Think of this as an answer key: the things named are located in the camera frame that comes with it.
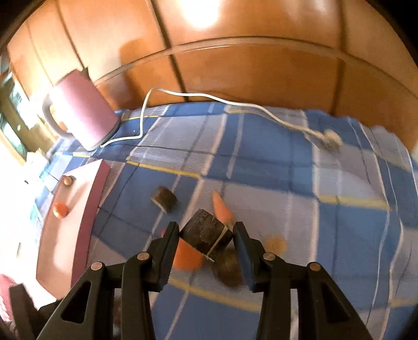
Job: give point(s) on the pink tray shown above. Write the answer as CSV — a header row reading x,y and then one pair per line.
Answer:
x,y
65,245

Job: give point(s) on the carrot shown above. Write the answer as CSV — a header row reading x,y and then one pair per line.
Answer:
x,y
222,209

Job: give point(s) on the dark carved round box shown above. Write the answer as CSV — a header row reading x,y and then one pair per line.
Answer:
x,y
228,268

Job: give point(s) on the dark object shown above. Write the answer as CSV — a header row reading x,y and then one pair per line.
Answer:
x,y
21,307

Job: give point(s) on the blue checked bedsheet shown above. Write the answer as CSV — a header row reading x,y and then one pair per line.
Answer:
x,y
310,202

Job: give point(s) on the small orange round fruit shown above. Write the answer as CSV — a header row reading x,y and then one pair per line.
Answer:
x,y
60,210

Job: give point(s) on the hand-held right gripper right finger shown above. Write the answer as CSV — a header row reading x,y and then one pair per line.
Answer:
x,y
245,261

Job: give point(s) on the wooden panelled wardrobe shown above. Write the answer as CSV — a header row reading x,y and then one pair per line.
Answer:
x,y
245,49

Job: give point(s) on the small tan round fruit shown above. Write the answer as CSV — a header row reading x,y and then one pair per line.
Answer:
x,y
68,180

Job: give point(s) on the pink electric kettle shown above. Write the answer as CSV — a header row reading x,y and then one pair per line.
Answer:
x,y
83,111

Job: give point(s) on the dark brown block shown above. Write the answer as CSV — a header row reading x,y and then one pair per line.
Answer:
x,y
205,235
164,199

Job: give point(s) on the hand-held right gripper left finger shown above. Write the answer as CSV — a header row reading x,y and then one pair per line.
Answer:
x,y
168,250

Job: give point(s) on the white power plug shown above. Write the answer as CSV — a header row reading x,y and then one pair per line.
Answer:
x,y
328,140

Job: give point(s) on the orange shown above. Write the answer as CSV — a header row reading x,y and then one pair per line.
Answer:
x,y
187,258

